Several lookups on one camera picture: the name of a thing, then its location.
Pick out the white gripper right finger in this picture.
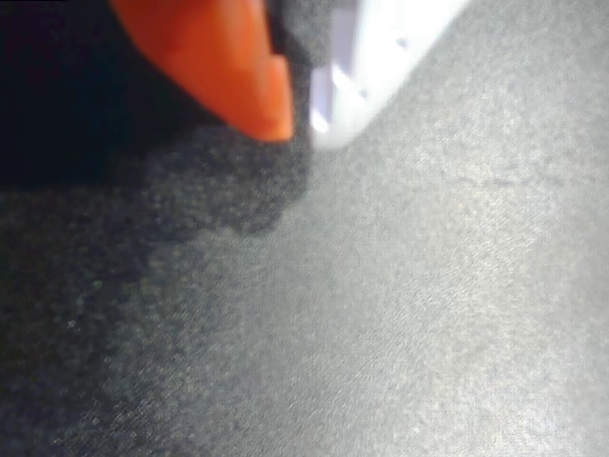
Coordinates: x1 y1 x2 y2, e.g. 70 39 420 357
307 0 472 152

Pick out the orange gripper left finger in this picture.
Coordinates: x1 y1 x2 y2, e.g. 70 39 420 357
108 0 296 143

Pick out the black table mat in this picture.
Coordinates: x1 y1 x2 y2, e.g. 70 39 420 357
0 0 609 457

